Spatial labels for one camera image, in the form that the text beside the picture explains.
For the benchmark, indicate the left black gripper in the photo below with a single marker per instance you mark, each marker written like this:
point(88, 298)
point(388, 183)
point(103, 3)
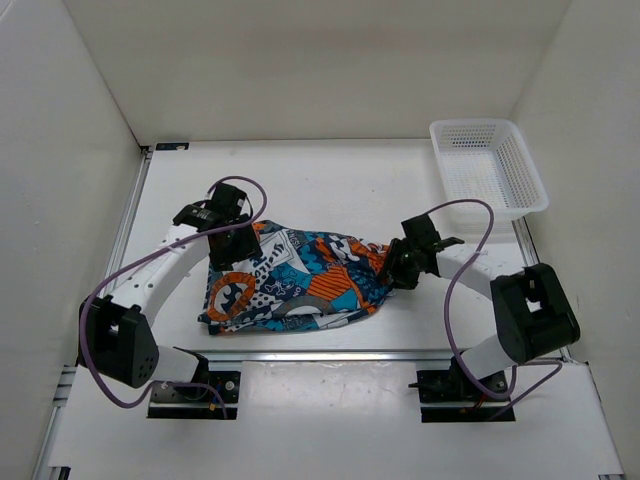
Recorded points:
point(248, 247)

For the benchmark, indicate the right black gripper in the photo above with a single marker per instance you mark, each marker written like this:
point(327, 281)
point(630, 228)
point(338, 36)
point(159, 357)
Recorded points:
point(401, 279)

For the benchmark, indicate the colourful patterned shorts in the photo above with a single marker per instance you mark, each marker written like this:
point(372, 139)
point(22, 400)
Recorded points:
point(302, 281)

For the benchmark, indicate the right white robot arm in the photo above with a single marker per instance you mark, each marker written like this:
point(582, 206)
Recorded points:
point(532, 314)

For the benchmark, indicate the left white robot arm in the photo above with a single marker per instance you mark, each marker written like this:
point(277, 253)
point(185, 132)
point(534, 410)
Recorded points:
point(116, 338)

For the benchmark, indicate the white plastic basket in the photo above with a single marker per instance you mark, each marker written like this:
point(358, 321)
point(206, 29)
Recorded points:
point(486, 159)

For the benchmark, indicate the small black label sticker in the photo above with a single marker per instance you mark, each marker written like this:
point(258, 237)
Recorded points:
point(172, 146)

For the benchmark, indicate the front aluminium rail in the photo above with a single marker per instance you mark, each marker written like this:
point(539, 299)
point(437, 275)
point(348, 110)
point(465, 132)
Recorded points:
point(413, 355)

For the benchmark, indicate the right aluminium rail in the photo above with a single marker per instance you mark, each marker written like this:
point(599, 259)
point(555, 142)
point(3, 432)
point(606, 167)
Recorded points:
point(526, 243)

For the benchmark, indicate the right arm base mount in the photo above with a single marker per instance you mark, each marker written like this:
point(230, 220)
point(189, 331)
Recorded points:
point(443, 403)

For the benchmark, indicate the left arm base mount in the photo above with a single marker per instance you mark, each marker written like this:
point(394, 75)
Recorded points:
point(216, 396)

